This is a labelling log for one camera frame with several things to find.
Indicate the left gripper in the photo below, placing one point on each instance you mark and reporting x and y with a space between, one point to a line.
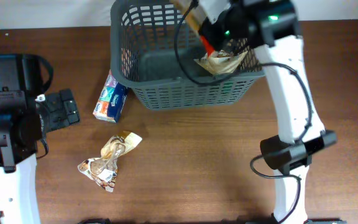
64 107

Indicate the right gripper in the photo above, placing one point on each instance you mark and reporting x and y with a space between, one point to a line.
210 30

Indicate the long pasta package red ends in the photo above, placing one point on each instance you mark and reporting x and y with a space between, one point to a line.
195 20

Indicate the snack bag beige brown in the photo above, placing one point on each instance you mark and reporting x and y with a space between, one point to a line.
103 170
220 62

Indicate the tissue pack multipack box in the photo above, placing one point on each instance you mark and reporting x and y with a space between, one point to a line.
111 100

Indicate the grey plastic shopping basket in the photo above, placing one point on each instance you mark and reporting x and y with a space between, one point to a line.
145 59

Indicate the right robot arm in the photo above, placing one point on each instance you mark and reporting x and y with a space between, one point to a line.
273 32

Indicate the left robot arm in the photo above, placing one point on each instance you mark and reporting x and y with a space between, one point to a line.
27 114

